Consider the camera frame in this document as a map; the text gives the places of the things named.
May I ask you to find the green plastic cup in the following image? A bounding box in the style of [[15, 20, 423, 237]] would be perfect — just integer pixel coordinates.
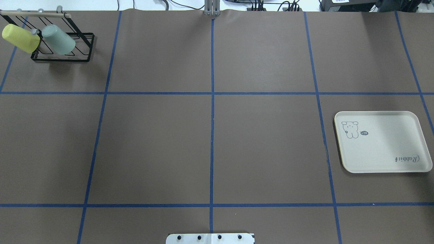
[[42, 24, 76, 55]]

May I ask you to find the cream rabbit tray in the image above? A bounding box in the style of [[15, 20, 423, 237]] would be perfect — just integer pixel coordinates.
[[334, 111, 433, 174]]

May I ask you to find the yellow plastic cup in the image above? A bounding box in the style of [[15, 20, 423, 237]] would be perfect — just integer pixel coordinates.
[[2, 24, 41, 54]]

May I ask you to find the power strip with plugs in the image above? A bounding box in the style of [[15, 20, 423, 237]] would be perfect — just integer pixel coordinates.
[[246, 0, 302, 12]]

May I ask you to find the black computer box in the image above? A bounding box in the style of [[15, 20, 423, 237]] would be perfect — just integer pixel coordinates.
[[319, 0, 377, 12]]

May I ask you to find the aluminium frame post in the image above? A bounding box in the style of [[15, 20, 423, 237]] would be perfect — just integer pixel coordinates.
[[203, 0, 221, 17]]

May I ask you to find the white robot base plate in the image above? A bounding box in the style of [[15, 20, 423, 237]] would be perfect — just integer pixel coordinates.
[[165, 233, 255, 244]]

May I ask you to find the black wire cup rack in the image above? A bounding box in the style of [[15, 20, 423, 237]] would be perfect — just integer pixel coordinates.
[[1, 5, 96, 62]]

